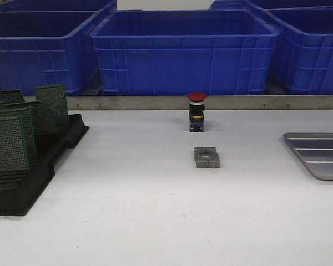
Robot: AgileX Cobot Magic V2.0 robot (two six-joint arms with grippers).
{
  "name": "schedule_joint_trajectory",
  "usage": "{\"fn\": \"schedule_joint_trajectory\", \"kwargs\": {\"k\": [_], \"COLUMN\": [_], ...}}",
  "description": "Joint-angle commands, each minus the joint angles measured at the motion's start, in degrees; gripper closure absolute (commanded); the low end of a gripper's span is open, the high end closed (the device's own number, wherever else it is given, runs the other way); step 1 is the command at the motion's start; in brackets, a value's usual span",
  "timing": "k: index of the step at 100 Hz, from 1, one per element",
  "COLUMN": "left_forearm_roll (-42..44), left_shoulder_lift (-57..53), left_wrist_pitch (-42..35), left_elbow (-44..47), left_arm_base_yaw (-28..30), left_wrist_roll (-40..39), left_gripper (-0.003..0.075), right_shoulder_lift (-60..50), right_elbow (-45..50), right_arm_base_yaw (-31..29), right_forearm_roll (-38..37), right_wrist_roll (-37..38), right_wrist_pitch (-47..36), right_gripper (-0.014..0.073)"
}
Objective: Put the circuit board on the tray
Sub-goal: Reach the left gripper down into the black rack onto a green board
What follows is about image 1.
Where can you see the blue plastic crate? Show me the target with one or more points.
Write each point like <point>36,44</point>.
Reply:
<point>45,48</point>
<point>158,53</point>
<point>302,59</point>

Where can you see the steel table edge rail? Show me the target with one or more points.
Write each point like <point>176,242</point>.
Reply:
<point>251,102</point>

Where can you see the far left blue crate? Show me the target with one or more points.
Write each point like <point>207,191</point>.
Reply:
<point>68,5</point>

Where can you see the red emergency stop button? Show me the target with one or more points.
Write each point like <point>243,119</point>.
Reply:
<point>196,108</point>

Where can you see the centre blue plastic crate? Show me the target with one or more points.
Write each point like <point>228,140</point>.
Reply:
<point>158,53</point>

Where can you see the far right blue crate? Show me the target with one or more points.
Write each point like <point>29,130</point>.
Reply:
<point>268,4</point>

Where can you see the left blue plastic crate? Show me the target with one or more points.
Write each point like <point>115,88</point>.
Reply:
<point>45,48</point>

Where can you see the black slotted board rack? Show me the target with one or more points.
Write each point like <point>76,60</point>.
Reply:
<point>20,190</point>

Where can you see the silver metal tray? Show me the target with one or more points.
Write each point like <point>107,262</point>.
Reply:
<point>315,151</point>

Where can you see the green perforated circuit board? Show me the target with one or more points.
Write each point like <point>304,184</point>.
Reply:
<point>13,151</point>

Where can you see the right blue plastic crate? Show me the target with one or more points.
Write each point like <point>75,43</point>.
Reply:
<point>302,59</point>

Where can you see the grey metal clamp block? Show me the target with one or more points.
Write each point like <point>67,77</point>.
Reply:
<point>206,157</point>

